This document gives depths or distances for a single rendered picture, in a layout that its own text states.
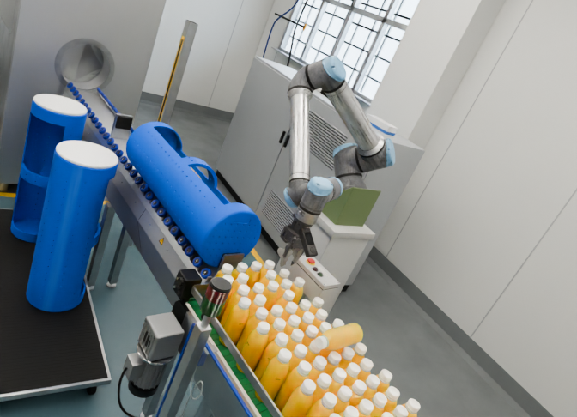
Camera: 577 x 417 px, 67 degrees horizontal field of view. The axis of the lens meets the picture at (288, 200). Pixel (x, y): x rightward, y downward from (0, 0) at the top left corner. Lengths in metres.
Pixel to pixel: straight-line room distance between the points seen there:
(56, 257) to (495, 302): 3.31
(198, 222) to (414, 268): 3.12
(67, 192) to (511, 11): 3.79
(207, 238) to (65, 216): 0.84
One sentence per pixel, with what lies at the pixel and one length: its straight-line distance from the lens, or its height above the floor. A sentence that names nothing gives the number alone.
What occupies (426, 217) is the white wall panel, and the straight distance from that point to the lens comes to 4.49.
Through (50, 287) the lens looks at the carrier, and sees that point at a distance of 2.59.
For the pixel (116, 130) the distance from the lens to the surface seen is 2.85.
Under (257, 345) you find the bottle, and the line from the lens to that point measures 1.48.
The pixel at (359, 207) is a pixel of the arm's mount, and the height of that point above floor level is 1.22.
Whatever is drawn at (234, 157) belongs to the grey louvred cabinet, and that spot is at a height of 0.39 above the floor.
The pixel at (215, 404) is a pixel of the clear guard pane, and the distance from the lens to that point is 1.54.
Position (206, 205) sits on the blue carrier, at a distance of 1.79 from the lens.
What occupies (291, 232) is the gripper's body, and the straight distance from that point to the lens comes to 1.68.
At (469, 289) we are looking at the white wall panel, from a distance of 4.26.
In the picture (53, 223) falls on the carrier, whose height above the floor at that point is 0.69.
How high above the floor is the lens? 1.98
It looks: 22 degrees down
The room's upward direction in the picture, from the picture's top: 24 degrees clockwise
